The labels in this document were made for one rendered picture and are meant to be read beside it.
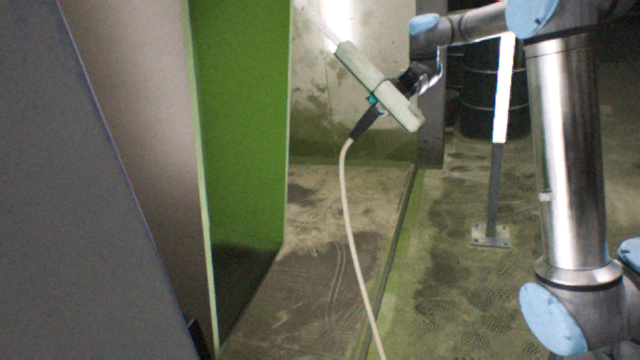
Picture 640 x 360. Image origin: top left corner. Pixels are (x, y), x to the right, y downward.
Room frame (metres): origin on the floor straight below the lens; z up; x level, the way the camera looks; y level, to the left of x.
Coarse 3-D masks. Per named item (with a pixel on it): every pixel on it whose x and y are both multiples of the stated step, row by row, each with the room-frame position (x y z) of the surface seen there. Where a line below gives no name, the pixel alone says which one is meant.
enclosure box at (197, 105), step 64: (64, 0) 0.91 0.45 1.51; (128, 0) 0.86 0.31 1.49; (192, 0) 1.51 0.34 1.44; (256, 0) 1.43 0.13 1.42; (128, 64) 0.88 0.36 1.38; (192, 64) 0.85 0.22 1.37; (256, 64) 1.45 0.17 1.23; (128, 128) 0.90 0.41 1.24; (192, 128) 0.84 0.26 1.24; (256, 128) 1.47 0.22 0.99; (192, 192) 0.86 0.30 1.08; (256, 192) 1.49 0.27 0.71; (192, 256) 0.88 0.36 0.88; (256, 256) 1.37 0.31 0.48
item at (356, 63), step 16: (304, 0) 1.23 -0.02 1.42; (336, 48) 1.14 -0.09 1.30; (352, 48) 1.14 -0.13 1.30; (352, 64) 1.11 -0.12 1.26; (368, 64) 1.11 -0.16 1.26; (368, 80) 1.08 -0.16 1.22; (384, 80) 1.09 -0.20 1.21; (384, 96) 1.05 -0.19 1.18; (400, 96) 1.05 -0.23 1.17; (368, 112) 1.10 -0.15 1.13; (400, 112) 1.02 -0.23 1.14; (416, 112) 1.01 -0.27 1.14; (416, 128) 1.00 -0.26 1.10
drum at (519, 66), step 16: (464, 48) 3.32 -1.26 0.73; (480, 48) 3.13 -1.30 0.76; (496, 48) 3.05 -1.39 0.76; (464, 64) 3.30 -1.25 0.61; (480, 64) 3.12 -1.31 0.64; (496, 64) 3.05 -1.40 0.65; (464, 80) 3.29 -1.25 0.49; (480, 80) 3.12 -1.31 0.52; (496, 80) 3.04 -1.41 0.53; (512, 80) 3.01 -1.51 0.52; (464, 96) 3.27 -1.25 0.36; (480, 96) 3.11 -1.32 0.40; (512, 96) 3.01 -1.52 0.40; (528, 96) 3.05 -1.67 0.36; (464, 112) 3.26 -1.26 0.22; (480, 112) 3.10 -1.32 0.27; (512, 112) 3.01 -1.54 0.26; (528, 112) 3.06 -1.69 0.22; (464, 128) 3.25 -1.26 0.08; (480, 128) 3.10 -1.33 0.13; (512, 128) 3.01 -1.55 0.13; (528, 128) 3.09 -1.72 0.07
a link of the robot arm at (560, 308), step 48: (528, 0) 0.75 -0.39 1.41; (576, 0) 0.72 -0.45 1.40; (528, 48) 0.75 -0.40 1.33; (576, 48) 0.70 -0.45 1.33; (576, 96) 0.67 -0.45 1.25; (576, 144) 0.65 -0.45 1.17; (576, 192) 0.63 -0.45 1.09; (576, 240) 0.60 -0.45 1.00; (528, 288) 0.62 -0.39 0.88; (576, 288) 0.56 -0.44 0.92; (624, 288) 0.57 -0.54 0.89; (576, 336) 0.52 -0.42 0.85; (624, 336) 0.53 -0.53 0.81
